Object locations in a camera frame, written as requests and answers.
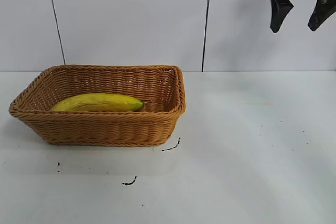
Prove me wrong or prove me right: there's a yellow banana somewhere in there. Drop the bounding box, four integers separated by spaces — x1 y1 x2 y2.
50 92 145 112

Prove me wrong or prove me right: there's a brown woven wicker basket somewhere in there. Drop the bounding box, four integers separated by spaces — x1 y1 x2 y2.
9 63 187 147

